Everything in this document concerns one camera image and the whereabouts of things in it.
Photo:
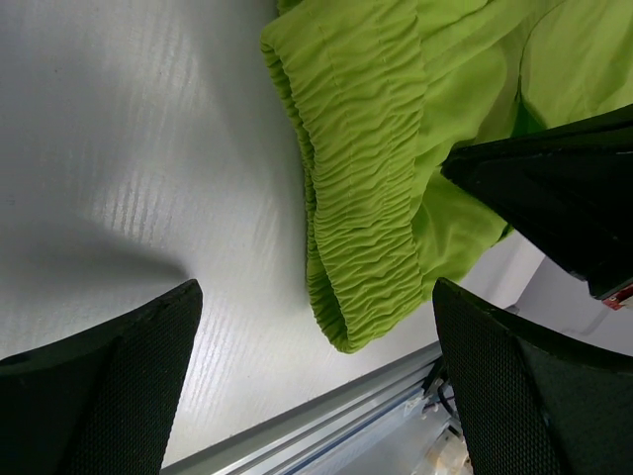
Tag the aluminium mounting rail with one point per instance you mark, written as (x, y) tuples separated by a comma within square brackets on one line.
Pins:
[(380, 423)]

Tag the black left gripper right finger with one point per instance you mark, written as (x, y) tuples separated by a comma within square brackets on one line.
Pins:
[(531, 400)]

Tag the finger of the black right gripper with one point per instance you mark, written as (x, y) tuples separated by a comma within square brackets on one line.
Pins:
[(568, 190)]

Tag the lime green shorts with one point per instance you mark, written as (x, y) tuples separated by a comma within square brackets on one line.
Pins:
[(380, 92)]

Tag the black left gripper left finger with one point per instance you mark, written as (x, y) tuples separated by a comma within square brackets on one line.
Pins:
[(102, 401)]

